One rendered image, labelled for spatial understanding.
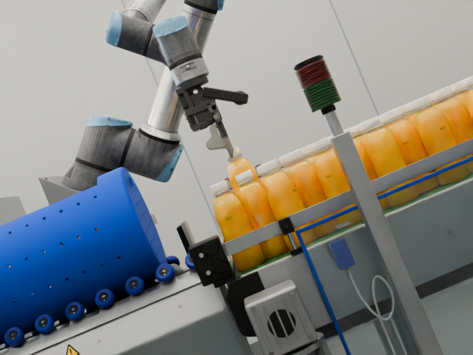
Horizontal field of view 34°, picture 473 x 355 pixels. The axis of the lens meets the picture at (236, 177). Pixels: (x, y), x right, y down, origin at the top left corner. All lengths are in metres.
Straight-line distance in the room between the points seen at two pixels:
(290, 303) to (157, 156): 1.21
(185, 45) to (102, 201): 0.44
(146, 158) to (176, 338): 1.00
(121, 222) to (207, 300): 0.26
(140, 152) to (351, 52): 2.34
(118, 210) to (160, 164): 0.90
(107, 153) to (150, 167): 0.15
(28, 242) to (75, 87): 3.03
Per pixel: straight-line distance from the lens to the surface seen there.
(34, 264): 1.82
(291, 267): 1.68
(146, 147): 2.66
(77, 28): 4.85
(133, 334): 1.81
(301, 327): 1.57
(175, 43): 1.94
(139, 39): 2.07
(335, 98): 1.53
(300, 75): 1.54
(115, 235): 1.78
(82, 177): 2.68
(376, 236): 1.55
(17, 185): 4.86
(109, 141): 2.67
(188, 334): 1.80
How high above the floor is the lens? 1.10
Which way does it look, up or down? level
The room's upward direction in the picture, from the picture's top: 23 degrees counter-clockwise
